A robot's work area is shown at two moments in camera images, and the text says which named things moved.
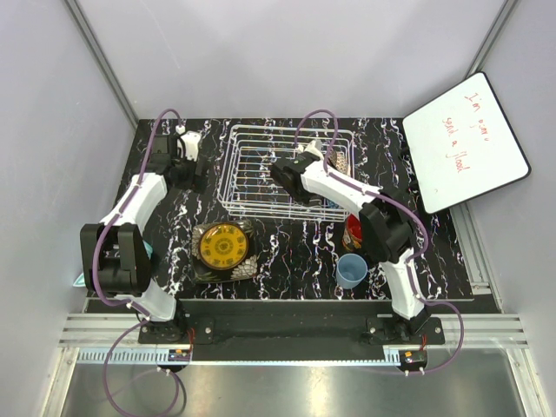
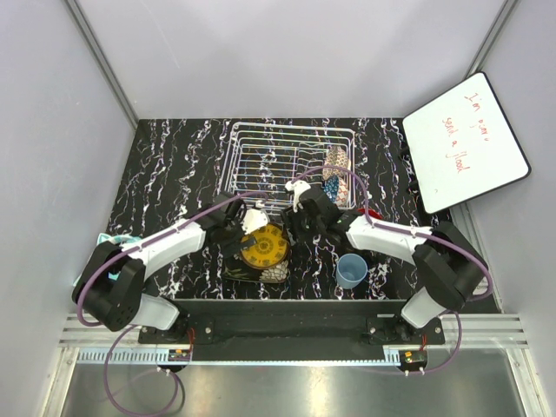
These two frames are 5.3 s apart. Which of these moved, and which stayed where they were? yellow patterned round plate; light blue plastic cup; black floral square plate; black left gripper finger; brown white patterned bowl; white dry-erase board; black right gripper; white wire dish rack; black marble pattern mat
Moved: yellow patterned round plate; black right gripper; black floral square plate; black left gripper finger
Stayed: brown white patterned bowl; light blue plastic cup; white dry-erase board; black marble pattern mat; white wire dish rack
